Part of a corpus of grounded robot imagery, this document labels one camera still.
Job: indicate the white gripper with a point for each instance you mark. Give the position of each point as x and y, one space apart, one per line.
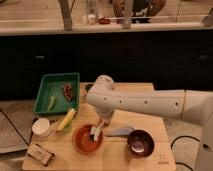
105 119

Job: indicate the white brush with black bristles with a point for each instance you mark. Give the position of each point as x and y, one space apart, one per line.
95 131

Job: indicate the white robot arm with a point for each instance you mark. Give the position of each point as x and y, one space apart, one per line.
195 107

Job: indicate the red bowl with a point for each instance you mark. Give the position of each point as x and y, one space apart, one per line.
83 142

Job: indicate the dark purple bowl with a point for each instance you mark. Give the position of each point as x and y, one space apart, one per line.
140 144

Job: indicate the grey cloth piece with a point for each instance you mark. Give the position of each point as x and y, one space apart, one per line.
121 132

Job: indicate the grey metal cup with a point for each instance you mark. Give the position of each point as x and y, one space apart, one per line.
88 87

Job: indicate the yellow corn cob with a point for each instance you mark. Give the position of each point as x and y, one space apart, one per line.
69 116

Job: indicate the green plastic tray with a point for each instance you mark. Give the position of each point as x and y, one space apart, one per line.
51 85

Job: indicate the green pepper in tray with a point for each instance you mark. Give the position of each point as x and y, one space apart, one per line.
51 103

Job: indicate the wooden block with dark band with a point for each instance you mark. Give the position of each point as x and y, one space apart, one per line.
40 154

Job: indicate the red object on far counter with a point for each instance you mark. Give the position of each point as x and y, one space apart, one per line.
104 21

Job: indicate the white cup on far counter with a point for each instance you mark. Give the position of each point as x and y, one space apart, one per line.
91 19

